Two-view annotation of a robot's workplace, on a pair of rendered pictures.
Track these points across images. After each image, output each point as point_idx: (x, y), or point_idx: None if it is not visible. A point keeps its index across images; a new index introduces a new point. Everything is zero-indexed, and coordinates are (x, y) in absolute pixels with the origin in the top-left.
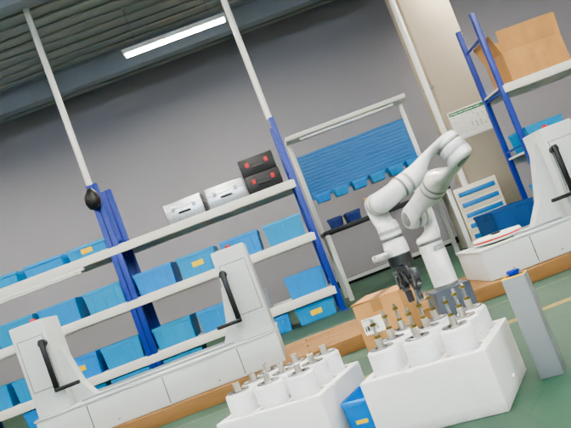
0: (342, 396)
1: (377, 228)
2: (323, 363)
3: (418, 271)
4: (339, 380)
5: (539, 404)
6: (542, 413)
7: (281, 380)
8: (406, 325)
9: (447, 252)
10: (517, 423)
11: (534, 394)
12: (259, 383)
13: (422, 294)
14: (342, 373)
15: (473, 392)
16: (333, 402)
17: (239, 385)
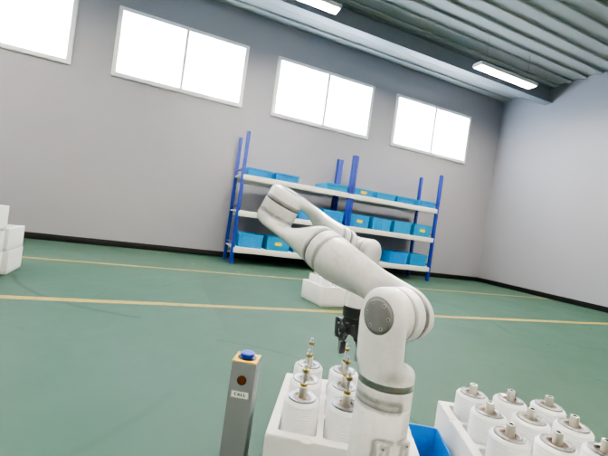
0: (451, 442)
1: None
2: (470, 409)
3: (335, 321)
4: (455, 431)
5: (257, 417)
6: (257, 406)
7: (494, 400)
8: None
9: (354, 412)
10: (274, 404)
11: (258, 435)
12: (521, 400)
13: (338, 347)
14: (469, 441)
15: None
16: (442, 425)
17: (546, 399)
